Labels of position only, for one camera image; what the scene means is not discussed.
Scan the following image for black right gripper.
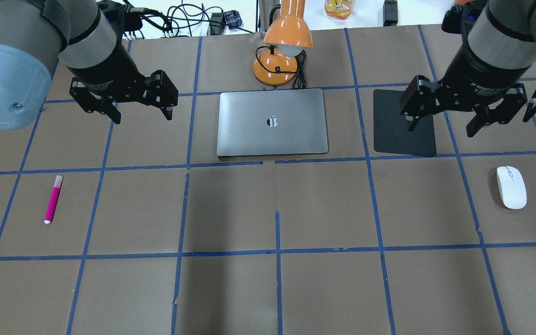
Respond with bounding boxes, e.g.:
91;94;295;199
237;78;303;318
400;44;528;138

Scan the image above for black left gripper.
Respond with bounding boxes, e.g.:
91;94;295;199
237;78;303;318
69;47;179;125

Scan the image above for white computer mouse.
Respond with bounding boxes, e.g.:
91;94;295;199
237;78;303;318
496;166;528;210

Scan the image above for pink marker pen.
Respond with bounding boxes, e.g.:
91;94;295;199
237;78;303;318
43;174;63;224

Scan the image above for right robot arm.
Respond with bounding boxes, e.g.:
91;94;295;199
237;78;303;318
400;0;536;137

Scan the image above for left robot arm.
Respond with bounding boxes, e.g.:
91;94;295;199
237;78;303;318
0;0;179;131

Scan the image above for black mousepad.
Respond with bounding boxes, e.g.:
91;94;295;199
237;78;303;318
374;89;437;157

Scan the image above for black power adapter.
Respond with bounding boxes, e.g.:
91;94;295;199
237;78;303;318
382;0;399;26

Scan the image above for grey closed laptop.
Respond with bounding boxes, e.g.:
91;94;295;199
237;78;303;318
216;88;329;157

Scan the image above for orange desk lamp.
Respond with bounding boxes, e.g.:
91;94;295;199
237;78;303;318
252;0;314;89

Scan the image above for tangled black cables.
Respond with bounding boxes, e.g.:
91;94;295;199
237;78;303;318
98;0;255;40

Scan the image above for black lamp power cable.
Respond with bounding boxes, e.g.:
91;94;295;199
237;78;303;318
268;44;308;90

